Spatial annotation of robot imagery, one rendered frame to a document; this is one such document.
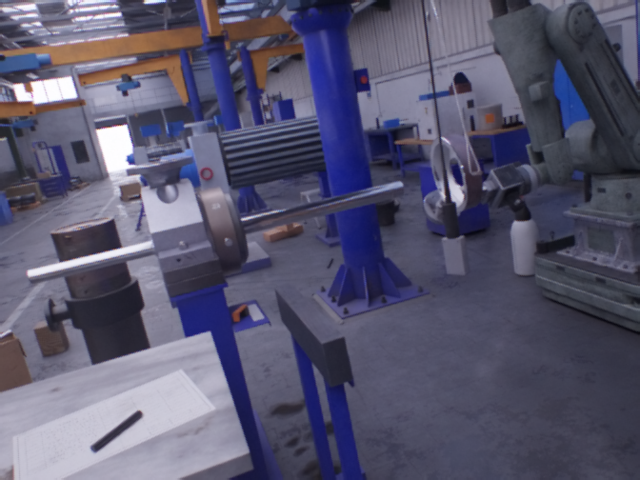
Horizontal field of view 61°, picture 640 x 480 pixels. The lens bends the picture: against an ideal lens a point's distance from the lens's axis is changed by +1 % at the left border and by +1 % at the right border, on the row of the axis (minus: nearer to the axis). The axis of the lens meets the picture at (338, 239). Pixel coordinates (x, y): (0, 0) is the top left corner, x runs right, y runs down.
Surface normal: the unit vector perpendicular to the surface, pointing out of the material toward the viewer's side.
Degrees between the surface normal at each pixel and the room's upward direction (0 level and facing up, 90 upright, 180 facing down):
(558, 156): 92
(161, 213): 45
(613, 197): 90
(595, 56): 90
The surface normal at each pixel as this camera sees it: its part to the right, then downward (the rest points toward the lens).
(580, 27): 0.44, 0.14
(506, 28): -0.79, 0.43
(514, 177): 0.00, -0.47
